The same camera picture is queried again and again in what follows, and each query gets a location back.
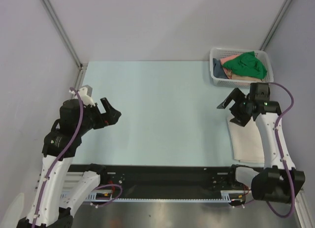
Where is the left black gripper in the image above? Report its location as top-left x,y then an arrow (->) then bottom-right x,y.
77,97 -> 121,134

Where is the green t shirt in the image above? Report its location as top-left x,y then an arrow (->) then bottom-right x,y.
223,51 -> 267,80

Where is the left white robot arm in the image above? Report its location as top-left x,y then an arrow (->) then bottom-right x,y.
17,98 -> 122,228

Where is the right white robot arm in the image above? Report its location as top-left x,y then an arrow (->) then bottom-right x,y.
217,83 -> 305,203

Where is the beige t shirt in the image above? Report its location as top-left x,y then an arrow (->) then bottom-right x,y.
223,68 -> 262,82

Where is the folded white t shirt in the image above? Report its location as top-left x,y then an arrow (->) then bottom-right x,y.
227,114 -> 264,163

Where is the blue t shirt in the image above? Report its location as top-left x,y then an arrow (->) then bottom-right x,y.
213,58 -> 228,79

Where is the pink t shirt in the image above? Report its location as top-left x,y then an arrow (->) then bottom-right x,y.
220,54 -> 240,66

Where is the white plastic basket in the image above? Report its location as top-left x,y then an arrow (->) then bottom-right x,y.
209,47 -> 274,88

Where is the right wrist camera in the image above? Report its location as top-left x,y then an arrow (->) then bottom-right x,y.
249,82 -> 270,101

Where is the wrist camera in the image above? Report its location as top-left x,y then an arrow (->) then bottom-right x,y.
249,82 -> 270,101
77,85 -> 96,107

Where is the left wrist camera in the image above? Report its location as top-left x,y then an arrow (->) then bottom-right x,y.
77,85 -> 96,107

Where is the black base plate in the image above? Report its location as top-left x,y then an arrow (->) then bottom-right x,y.
66,163 -> 265,201

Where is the white cable duct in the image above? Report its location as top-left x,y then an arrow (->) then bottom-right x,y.
60,190 -> 248,204

